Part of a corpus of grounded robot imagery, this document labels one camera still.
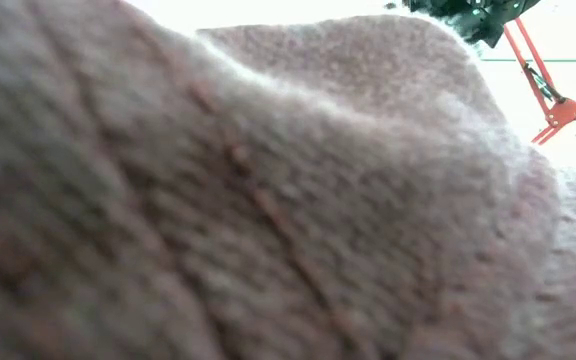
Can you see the orange clamp stand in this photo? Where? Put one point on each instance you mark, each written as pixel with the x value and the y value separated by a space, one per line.
pixel 560 112

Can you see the pink knitted cloth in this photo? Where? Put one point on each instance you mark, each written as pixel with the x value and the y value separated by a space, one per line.
pixel 248 210

